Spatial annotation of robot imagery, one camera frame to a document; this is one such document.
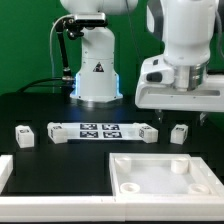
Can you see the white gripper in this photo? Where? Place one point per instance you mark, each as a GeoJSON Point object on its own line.
{"type": "Point", "coordinates": [162, 86]}

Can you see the white square table top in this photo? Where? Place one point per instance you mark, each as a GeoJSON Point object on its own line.
{"type": "Point", "coordinates": [146, 175]}

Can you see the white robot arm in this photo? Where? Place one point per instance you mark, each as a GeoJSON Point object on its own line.
{"type": "Point", "coordinates": [185, 26]}

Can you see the white marker tag plate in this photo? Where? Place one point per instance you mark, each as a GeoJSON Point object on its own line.
{"type": "Point", "coordinates": [100, 131]}

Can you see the white U-shaped boundary fence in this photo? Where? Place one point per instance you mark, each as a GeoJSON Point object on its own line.
{"type": "Point", "coordinates": [104, 208]}

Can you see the black camera on mount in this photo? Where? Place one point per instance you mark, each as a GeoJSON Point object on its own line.
{"type": "Point", "coordinates": [75, 23]}

